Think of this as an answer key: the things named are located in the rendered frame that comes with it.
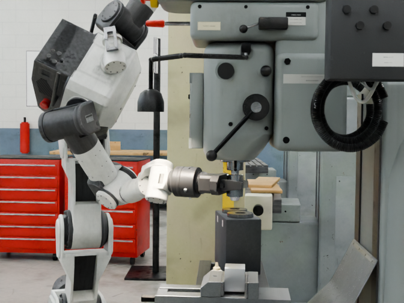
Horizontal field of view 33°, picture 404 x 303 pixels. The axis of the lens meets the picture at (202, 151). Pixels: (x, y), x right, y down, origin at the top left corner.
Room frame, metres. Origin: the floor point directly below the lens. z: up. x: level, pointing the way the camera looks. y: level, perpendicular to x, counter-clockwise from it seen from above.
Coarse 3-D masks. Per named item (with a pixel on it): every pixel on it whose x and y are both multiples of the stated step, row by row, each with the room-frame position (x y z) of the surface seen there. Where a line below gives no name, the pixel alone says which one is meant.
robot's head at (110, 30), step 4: (104, 28) 2.08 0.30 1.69; (108, 28) 2.08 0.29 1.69; (112, 28) 2.08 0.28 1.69; (104, 32) 2.08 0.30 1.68; (108, 32) 2.08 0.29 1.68; (112, 32) 2.10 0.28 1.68; (116, 32) 2.10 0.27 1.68; (104, 36) 2.10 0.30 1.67; (116, 36) 2.07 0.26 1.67; (116, 40) 2.06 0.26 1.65; (108, 44) 2.05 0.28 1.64; (116, 44) 2.05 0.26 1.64; (108, 48) 2.05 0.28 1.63; (112, 48) 2.05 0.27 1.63; (116, 48) 2.05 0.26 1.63
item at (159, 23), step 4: (148, 20) 2.00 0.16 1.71; (152, 20) 2.00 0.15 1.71; (156, 20) 2.00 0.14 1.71; (160, 20) 2.00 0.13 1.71; (164, 20) 2.01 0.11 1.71; (148, 24) 2.00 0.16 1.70; (152, 24) 2.00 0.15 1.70; (156, 24) 2.00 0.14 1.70; (160, 24) 2.00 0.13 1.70; (164, 24) 2.00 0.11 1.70; (168, 24) 2.00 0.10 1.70; (172, 24) 2.00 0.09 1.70; (176, 24) 2.00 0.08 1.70; (180, 24) 2.00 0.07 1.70; (184, 24) 2.00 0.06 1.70; (188, 24) 2.00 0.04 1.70
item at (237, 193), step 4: (236, 180) 1.88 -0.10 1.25; (240, 180) 1.89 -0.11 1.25; (228, 192) 1.89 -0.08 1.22; (232, 192) 1.88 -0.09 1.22; (236, 192) 1.88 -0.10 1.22; (240, 192) 1.89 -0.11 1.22; (228, 196) 1.89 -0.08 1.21; (232, 196) 1.88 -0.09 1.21; (236, 196) 1.88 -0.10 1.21; (240, 196) 1.89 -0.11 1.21
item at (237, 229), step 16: (224, 208) 2.40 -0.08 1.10; (240, 208) 2.40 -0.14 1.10; (224, 224) 2.25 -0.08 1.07; (240, 224) 2.23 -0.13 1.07; (256, 224) 2.24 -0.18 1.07; (224, 240) 2.24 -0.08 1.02; (240, 240) 2.23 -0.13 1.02; (256, 240) 2.24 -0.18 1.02; (224, 256) 2.24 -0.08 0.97; (240, 256) 2.23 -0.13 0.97; (256, 256) 2.24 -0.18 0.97
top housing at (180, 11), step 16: (160, 0) 1.82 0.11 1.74; (176, 0) 1.79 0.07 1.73; (192, 0) 1.79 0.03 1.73; (208, 0) 1.79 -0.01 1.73; (224, 0) 1.79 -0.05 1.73; (240, 0) 1.79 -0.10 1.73; (256, 0) 1.79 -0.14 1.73; (272, 0) 1.79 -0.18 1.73; (288, 0) 1.78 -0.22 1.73; (304, 0) 1.78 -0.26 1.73; (320, 0) 1.78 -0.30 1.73
